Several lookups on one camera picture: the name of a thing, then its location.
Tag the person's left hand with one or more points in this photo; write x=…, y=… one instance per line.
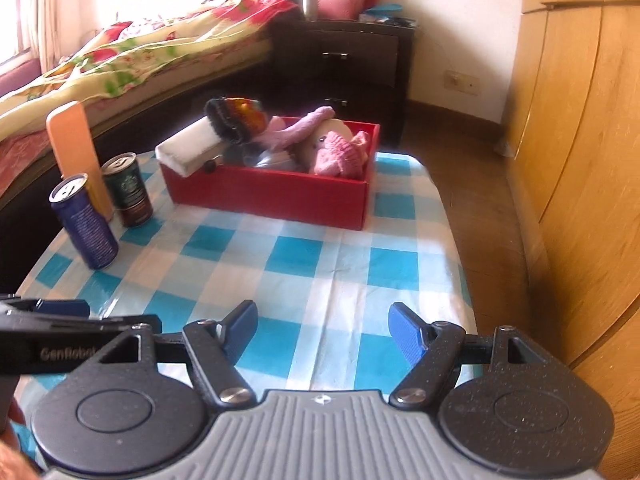
x=15, y=412

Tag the pink knitted hat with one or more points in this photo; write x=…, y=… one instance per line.
x=340, y=157

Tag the teal plastic container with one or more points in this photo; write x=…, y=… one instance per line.
x=385, y=8

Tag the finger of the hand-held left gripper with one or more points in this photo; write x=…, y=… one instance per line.
x=65, y=308

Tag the wooden wardrobe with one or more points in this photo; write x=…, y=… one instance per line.
x=590, y=160

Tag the orange ribbed bottle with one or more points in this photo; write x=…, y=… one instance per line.
x=75, y=145

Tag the dark wooden nightstand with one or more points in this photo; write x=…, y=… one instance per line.
x=365, y=70

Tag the floral blanket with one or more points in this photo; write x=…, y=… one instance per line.
x=150, y=40

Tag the wall outlet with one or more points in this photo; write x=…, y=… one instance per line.
x=462, y=82

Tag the beige curtain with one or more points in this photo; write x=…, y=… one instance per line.
x=42, y=15

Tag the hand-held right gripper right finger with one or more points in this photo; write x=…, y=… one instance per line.
x=407, y=332

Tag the steel thermos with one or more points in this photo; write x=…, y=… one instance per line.
x=310, y=0

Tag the window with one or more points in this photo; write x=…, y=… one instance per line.
x=10, y=20

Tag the dark green drink can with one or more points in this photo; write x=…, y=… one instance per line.
x=130, y=195

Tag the bed with dark frame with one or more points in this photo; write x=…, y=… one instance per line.
x=30, y=152

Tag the pink plastic basket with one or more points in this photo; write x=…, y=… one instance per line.
x=340, y=5

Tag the blue white checkered tablecloth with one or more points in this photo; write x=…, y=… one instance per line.
x=300, y=270

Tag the person's left forearm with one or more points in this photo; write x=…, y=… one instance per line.
x=12, y=465

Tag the red cardboard box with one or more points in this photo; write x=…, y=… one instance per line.
x=270, y=195

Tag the blue drink can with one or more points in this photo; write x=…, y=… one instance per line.
x=85, y=225

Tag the purple window seat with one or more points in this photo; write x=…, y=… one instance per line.
x=20, y=72

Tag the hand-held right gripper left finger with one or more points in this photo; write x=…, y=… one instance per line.
x=242, y=327

